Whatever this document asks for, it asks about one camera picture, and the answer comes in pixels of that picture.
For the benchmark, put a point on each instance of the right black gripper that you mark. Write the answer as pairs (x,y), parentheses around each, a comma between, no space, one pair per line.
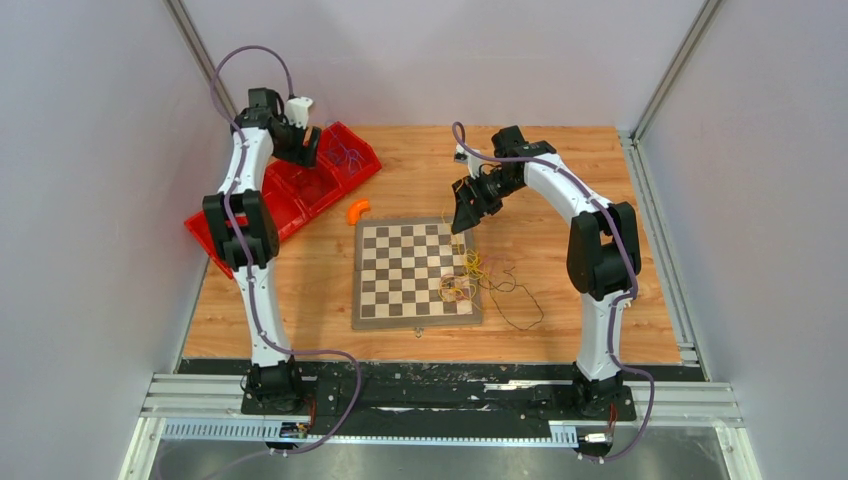
(468,215)

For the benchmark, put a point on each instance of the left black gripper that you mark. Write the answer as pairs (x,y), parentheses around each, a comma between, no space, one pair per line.
(306,156)

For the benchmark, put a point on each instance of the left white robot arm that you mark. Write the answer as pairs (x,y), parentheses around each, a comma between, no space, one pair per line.
(246,239)

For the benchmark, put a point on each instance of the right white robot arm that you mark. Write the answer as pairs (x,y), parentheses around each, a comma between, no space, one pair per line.
(603,256)

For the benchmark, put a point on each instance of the red compartment bin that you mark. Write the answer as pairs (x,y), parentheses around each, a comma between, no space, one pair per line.
(295,195)

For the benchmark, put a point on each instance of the wooden chessboard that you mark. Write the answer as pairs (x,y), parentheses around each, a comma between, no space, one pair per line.
(412,273)

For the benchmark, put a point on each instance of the orange curved plastic piece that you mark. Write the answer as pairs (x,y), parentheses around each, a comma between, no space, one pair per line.
(356,210)

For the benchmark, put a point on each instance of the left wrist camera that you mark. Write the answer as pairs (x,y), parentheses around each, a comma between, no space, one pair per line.
(297,111)

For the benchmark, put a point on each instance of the aluminium frame post left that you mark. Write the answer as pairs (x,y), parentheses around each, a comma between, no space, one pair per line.
(217,92)

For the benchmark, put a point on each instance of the aluminium frame post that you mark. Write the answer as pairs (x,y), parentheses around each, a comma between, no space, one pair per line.
(217,92)
(698,28)

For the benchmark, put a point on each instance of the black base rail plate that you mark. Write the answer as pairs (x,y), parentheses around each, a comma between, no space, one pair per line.
(437,399)

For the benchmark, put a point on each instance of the aluminium frame post right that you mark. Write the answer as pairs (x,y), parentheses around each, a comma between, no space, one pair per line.
(698,28)

